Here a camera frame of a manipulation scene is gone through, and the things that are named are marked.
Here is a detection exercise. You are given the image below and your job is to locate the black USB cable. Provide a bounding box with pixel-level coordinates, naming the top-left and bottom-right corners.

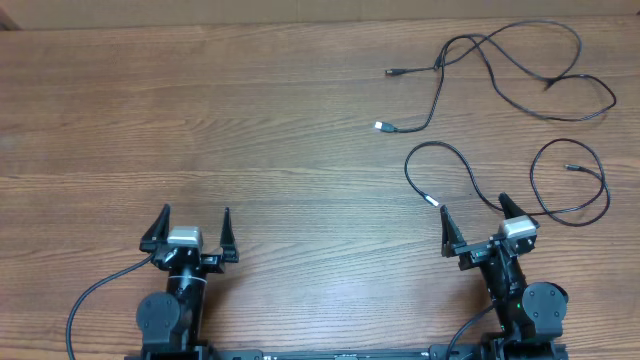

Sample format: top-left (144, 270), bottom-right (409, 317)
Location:
top-left (384, 18), bottom-right (584, 91)
top-left (402, 137), bottom-right (612, 228)
top-left (373, 32), bottom-right (618, 134)

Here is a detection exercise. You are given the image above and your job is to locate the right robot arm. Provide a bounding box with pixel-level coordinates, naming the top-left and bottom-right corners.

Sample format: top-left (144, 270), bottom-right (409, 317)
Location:
top-left (440, 193), bottom-right (569, 360)

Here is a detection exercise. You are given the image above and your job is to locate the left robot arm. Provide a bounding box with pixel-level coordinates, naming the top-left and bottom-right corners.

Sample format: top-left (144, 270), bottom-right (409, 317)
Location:
top-left (136, 204), bottom-right (239, 359)

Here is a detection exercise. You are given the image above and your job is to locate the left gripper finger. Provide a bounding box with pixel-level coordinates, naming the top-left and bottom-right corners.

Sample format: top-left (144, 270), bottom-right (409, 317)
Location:
top-left (219, 207), bottom-right (239, 263)
top-left (139, 204), bottom-right (171, 250)

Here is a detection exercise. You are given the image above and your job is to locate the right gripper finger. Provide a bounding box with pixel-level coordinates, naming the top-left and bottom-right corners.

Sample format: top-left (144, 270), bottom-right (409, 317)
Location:
top-left (498, 192), bottom-right (539, 226)
top-left (440, 205), bottom-right (466, 258)

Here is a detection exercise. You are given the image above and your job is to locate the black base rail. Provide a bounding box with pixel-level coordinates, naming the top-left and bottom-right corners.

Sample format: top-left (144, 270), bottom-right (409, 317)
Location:
top-left (124, 344), bottom-right (569, 360)

